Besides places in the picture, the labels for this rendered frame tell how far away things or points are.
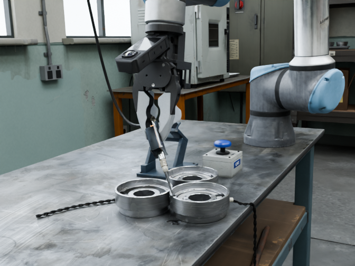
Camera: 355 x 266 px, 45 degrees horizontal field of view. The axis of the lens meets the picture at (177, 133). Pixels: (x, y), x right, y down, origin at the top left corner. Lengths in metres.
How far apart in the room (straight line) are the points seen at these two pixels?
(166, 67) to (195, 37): 2.26
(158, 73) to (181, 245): 0.31
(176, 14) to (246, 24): 3.91
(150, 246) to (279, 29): 4.05
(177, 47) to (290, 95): 0.44
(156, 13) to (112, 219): 0.37
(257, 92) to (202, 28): 1.84
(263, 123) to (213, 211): 0.56
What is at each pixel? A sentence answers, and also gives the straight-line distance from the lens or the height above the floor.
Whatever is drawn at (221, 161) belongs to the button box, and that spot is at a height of 0.84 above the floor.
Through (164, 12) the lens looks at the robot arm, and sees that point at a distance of 0.79.
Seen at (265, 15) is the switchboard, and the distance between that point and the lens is 4.64.
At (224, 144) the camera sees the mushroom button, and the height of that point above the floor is 0.87.
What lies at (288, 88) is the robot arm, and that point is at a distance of 1.17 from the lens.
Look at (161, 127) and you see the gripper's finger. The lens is 0.79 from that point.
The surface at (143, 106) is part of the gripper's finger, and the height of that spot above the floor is 0.98.
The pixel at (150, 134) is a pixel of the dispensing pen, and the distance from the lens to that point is 0.78.
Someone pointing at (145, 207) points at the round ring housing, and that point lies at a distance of 0.74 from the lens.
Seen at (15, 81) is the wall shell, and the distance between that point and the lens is 2.62.
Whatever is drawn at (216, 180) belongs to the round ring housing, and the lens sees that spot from 0.84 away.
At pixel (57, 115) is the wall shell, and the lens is 2.86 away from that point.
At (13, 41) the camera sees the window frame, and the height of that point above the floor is 1.13.
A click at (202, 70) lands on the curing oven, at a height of 0.90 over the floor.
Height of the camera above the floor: 1.09
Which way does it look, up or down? 12 degrees down
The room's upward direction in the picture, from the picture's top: 2 degrees counter-clockwise
